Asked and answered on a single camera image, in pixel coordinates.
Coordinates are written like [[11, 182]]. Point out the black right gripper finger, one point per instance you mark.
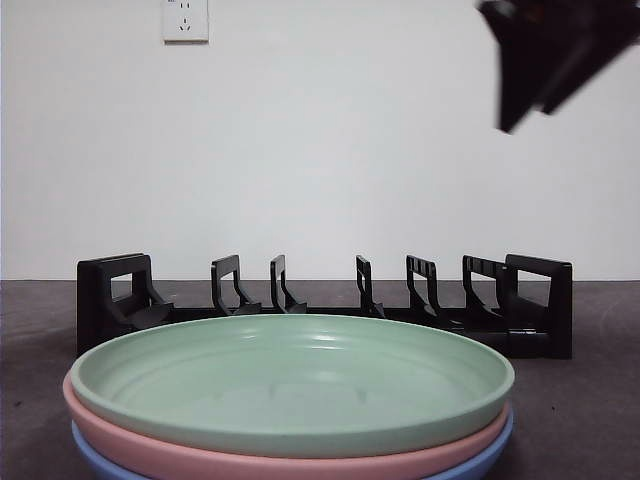
[[590, 65], [525, 75]]

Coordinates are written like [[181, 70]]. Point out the pink plate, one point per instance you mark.
[[125, 440]]

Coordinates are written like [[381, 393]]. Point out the black plastic dish rack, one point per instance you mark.
[[540, 345]]

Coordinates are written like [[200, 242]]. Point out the blue plate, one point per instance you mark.
[[90, 455]]

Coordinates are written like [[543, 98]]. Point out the green plate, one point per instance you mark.
[[290, 385]]

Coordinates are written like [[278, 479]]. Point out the white wall socket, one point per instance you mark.
[[185, 22]]

